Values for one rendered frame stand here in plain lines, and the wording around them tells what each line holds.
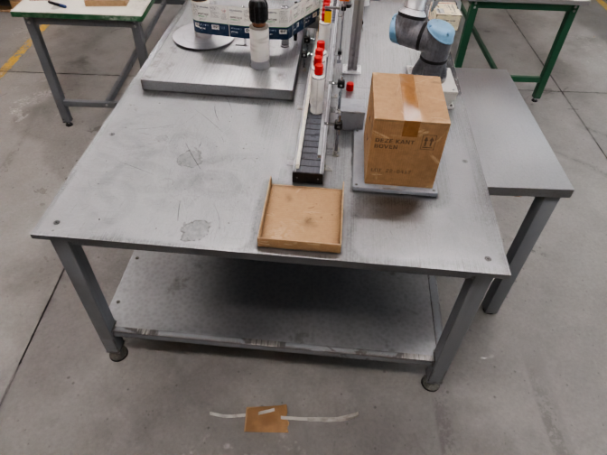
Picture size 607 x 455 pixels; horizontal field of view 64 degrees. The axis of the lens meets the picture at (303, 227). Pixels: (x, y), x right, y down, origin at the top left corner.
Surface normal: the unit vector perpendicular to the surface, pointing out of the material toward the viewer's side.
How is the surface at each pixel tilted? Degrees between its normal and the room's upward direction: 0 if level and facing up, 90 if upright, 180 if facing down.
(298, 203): 0
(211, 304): 1
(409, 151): 90
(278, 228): 0
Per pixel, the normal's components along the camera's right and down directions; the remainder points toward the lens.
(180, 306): 0.04, -0.71
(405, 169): -0.08, 0.71
